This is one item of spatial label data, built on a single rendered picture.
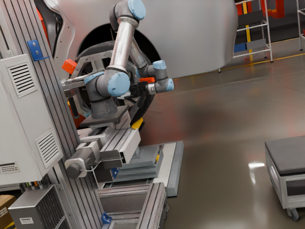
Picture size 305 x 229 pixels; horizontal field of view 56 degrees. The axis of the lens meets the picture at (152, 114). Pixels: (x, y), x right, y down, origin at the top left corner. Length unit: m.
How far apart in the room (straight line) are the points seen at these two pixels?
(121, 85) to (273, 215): 1.19
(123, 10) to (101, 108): 0.52
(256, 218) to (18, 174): 1.35
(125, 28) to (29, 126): 0.71
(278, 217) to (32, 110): 1.47
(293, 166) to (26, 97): 1.36
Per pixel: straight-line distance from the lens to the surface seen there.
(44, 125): 1.27
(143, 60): 1.80
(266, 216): 1.94
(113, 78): 1.42
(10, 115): 1.14
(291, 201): 1.83
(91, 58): 2.10
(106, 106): 1.56
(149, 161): 2.30
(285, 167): 1.73
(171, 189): 2.18
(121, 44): 1.52
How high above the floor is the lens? 1.22
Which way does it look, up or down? 17 degrees down
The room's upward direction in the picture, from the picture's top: 14 degrees counter-clockwise
